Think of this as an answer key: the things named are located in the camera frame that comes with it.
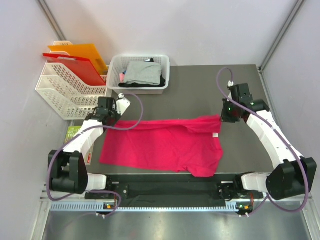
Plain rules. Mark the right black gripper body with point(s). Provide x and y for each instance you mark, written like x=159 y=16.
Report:
x=228 y=114

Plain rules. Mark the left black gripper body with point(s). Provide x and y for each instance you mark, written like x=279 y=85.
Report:
x=114 y=115

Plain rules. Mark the pink t shirt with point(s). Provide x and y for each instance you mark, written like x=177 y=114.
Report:
x=177 y=145

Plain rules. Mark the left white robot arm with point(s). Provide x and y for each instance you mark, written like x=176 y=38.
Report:
x=67 y=168

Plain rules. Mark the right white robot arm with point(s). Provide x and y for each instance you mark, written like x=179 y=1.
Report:
x=290 y=169

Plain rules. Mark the white file organizer rack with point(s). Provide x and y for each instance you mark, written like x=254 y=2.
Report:
x=65 y=92

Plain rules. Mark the green treehouse book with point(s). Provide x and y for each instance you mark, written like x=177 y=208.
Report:
x=71 y=132

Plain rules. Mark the white laundry basket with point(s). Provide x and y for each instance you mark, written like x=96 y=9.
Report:
x=120 y=63

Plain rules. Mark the red folder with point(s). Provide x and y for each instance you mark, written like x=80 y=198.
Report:
x=80 y=66

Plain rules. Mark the grey t shirt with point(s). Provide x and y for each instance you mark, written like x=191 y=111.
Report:
x=143 y=73

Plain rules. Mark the black t shirt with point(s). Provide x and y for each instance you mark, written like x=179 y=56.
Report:
x=135 y=85

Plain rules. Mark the orange folder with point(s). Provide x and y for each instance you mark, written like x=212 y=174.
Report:
x=88 y=51

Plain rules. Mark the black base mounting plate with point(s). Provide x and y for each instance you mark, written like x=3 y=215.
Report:
x=177 y=190

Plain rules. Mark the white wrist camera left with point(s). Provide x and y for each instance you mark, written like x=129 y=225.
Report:
x=122 y=104

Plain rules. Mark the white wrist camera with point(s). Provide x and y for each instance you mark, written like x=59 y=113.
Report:
x=122 y=104
x=230 y=84

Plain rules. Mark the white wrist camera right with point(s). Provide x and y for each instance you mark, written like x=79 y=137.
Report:
x=230 y=84

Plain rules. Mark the aluminium frame rail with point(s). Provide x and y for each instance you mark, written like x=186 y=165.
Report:
x=105 y=202

